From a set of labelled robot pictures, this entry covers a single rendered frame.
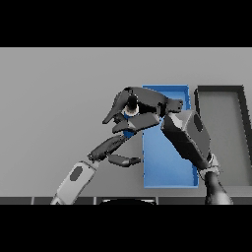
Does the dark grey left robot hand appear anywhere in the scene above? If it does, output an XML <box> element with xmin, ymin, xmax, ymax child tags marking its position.
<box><xmin>87</xmin><ymin>133</ymin><xmax>143</xmax><ymax>168</ymax></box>

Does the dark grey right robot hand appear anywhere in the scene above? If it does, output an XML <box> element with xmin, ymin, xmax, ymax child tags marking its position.
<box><xmin>101</xmin><ymin>86</ymin><xmax>184</xmax><ymax>135</ymax></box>

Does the blue bin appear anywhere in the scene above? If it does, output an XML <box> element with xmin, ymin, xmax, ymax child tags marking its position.
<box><xmin>141</xmin><ymin>85</ymin><xmax>200</xmax><ymax>189</ymax></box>

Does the dark grey bin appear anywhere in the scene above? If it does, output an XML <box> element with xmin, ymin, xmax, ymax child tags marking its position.
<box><xmin>193</xmin><ymin>85</ymin><xmax>252</xmax><ymax>188</ymax></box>

